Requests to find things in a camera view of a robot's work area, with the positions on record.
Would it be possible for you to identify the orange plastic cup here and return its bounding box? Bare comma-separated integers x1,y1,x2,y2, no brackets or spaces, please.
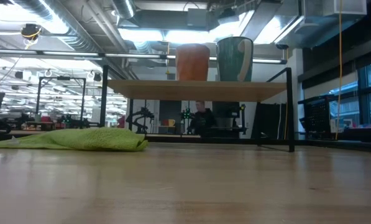
175,43,211,82

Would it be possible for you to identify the person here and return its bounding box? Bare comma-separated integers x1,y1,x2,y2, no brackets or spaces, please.
186,100,218,137

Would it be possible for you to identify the green cloth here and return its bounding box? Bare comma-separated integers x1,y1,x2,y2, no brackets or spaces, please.
0,126,149,152

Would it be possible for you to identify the black perforated cart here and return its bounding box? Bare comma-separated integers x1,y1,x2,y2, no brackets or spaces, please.
298,94,336,135

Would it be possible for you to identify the wooden shelf with black frame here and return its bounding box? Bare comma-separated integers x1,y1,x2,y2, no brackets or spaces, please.
99,64,296,154

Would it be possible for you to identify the green mug with white handle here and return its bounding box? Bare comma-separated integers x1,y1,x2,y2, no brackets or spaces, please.
216,36,255,83

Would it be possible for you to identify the black background frame stand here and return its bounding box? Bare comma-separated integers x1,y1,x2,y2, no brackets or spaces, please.
35,75,87,124

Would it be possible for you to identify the black metal table frame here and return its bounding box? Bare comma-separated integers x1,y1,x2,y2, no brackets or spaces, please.
143,133,371,154

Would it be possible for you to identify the round ceiling camera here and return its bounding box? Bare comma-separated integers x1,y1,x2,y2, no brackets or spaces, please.
20,22,44,42

